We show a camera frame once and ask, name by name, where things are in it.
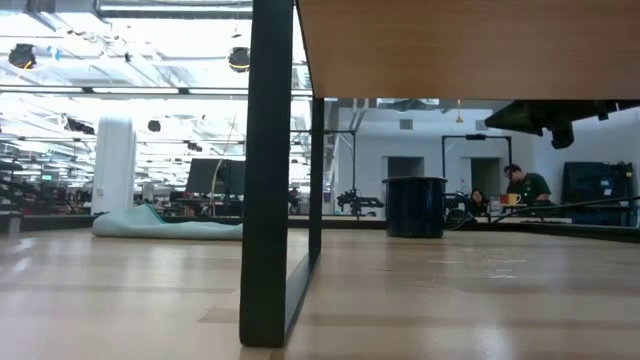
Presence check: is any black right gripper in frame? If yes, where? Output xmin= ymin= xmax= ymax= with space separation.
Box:
xmin=483 ymin=99 xmax=640 ymax=150

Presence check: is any dark blue mug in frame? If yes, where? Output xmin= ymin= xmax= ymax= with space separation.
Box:
xmin=382 ymin=175 xmax=472 ymax=239

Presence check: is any person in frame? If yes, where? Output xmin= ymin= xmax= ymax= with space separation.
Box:
xmin=502 ymin=163 xmax=554 ymax=206
xmin=467 ymin=188 xmax=492 ymax=218

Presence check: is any black cabinet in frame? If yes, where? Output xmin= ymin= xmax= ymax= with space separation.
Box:
xmin=562 ymin=160 xmax=637 ymax=226

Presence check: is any light wooden board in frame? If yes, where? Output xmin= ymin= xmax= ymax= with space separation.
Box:
xmin=238 ymin=0 xmax=640 ymax=349

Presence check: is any black ceiling fixture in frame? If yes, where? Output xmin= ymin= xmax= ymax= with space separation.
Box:
xmin=228 ymin=46 xmax=251 ymax=74
xmin=8 ymin=43 xmax=37 ymax=70

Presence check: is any dark background monitor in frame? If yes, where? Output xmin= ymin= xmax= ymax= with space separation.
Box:
xmin=185 ymin=158 xmax=246 ymax=196

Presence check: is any light blue cloth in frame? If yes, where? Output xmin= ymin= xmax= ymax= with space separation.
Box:
xmin=91 ymin=203 xmax=245 ymax=242

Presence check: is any white pillar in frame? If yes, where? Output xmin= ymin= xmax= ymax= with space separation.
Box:
xmin=91 ymin=115 xmax=137 ymax=216

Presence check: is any black background frame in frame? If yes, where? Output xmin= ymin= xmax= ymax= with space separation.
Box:
xmin=441 ymin=133 xmax=514 ymax=180

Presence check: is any black aluminium table frame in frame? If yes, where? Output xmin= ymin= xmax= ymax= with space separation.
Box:
xmin=0 ymin=213 xmax=640 ymax=245

